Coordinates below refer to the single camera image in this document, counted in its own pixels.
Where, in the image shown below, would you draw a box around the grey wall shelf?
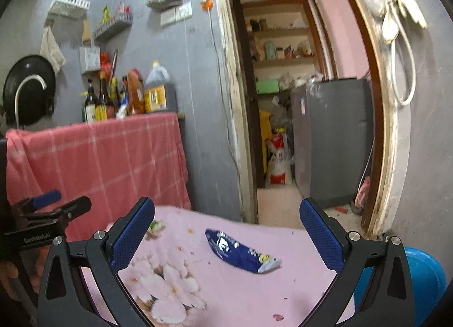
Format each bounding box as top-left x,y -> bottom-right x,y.
93,3 -> 134,43

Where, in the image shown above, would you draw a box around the pink checked cloth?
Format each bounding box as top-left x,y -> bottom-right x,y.
5,112 -> 192,243

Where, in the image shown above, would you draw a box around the grey refrigerator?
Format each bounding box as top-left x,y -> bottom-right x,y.
291,78 -> 375,209

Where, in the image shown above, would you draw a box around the blue snack wrapper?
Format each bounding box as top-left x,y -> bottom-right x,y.
204,228 -> 283,274

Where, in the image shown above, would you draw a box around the grey utensil holder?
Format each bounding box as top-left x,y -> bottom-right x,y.
80,45 -> 102,75

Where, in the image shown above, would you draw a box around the white cable on wall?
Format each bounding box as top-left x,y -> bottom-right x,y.
380,0 -> 429,107

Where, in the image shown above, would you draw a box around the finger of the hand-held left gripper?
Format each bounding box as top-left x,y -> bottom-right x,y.
14,190 -> 62,213
53,196 -> 92,223

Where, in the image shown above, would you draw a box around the wooden wall shelves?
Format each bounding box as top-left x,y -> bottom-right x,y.
244,0 -> 321,94

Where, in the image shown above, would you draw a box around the pink floral tablecloth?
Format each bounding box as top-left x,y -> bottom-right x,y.
71,205 -> 376,327

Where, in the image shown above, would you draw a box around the orange plastic bottle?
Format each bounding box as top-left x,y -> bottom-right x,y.
126,69 -> 146,116

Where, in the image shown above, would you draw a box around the white wall switch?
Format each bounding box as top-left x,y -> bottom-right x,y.
160,2 -> 193,27

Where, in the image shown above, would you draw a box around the person's left hand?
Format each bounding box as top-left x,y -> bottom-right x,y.
0,260 -> 48,301

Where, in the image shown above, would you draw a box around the black wok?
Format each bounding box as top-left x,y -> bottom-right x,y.
2,55 -> 57,128

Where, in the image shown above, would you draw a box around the white rice sack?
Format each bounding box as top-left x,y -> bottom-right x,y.
266,132 -> 295,186

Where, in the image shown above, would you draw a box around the green box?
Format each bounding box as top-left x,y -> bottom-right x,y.
257,80 -> 280,95

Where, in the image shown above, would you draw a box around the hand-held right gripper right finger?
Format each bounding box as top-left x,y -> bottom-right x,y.
299,197 -> 415,327

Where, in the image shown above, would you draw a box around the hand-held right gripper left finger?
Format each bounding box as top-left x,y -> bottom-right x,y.
36,197 -> 156,327

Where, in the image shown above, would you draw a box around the white wall rack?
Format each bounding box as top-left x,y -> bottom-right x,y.
48,0 -> 90,20

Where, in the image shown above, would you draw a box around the pink cloth item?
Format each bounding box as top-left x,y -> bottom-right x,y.
355,175 -> 372,208

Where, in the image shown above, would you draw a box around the white hanging towel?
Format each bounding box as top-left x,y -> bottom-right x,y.
40,27 -> 67,75

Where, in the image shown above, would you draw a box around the dark sauce bottle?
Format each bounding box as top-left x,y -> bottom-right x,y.
95,72 -> 109,122
83,79 -> 98,123

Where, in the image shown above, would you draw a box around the dark wooden door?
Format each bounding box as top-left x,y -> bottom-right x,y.
230,0 -> 267,189

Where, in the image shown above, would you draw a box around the large cooking oil jug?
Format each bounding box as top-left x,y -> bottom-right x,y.
143,61 -> 177,114

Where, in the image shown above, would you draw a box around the yellow plastic stool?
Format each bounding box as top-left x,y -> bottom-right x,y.
259,110 -> 275,174

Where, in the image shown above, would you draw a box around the blue plastic bin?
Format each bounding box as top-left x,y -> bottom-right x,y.
354,247 -> 447,327

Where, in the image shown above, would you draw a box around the red plastic bag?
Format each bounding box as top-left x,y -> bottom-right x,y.
100,51 -> 114,80

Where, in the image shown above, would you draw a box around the wooden door frame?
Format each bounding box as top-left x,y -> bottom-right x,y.
209,0 -> 408,240

